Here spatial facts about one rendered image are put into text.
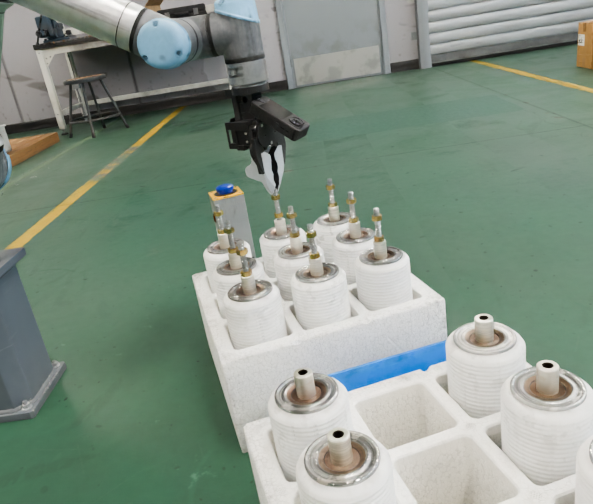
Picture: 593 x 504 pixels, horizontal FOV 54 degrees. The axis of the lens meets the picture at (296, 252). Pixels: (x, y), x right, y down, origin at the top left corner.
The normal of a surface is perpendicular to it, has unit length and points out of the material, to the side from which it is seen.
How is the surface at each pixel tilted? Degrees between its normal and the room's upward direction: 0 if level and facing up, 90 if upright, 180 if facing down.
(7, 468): 0
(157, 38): 90
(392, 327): 90
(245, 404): 90
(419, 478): 90
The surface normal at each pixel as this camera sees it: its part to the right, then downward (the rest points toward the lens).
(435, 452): 0.28, 0.32
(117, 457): -0.15, -0.92
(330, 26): 0.00, 0.37
